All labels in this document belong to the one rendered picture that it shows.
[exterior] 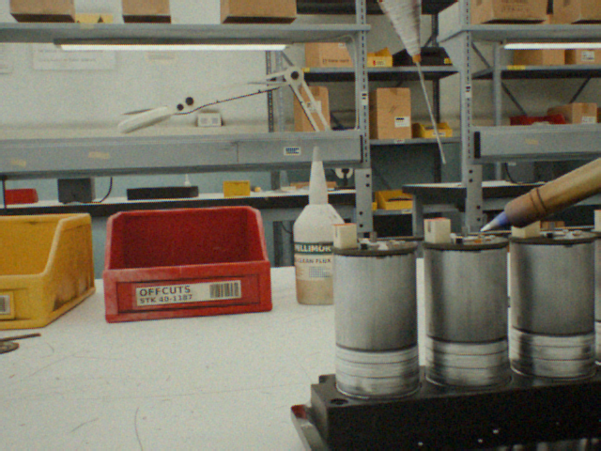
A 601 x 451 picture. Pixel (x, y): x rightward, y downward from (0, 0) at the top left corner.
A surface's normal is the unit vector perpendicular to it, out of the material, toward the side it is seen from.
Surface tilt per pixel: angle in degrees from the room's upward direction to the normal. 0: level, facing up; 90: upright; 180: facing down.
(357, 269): 90
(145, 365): 0
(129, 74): 90
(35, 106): 90
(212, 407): 0
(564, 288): 90
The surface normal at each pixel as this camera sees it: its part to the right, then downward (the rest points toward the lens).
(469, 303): -0.21, 0.10
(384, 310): 0.14, 0.08
